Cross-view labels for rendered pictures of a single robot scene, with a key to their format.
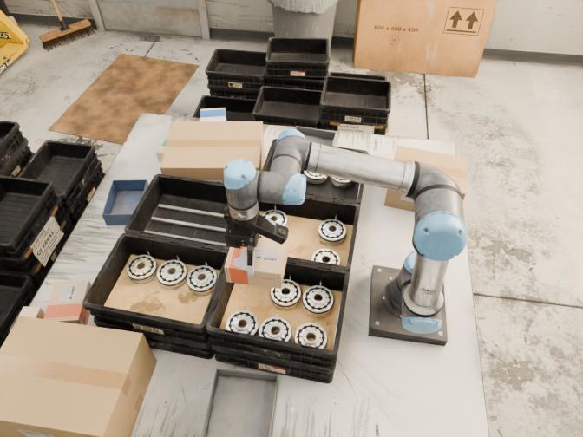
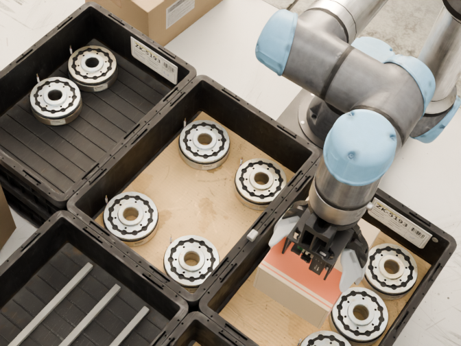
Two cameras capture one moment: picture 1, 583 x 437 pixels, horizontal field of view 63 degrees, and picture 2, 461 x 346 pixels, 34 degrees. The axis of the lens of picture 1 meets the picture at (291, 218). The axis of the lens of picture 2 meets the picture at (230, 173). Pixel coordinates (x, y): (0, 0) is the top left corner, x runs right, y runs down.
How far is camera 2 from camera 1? 1.01 m
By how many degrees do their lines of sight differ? 41
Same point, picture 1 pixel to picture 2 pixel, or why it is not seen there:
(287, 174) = (396, 74)
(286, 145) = (318, 42)
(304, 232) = (176, 185)
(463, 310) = not seen: hidden behind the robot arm
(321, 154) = (350, 10)
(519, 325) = not seen: hidden behind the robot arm
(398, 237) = (219, 75)
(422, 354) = (417, 156)
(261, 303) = (286, 314)
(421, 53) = not seen: outside the picture
